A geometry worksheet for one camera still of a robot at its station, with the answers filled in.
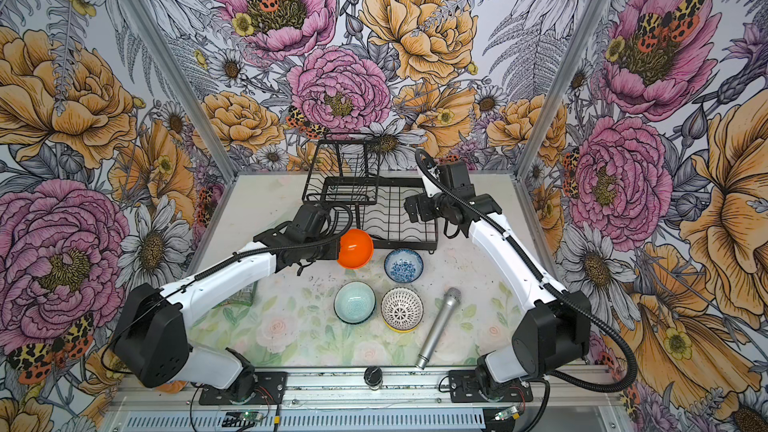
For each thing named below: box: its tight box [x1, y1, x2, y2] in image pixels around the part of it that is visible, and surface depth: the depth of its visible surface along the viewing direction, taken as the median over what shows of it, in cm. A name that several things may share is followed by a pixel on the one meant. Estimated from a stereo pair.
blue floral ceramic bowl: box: [384, 248, 424, 284], surface depth 96 cm
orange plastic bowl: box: [336, 228, 374, 270], surface depth 86 cm
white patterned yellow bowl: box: [380, 286, 424, 333], surface depth 85 cm
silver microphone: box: [416, 287, 462, 370], surface depth 83 cm
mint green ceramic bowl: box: [333, 280, 377, 325], surface depth 86 cm
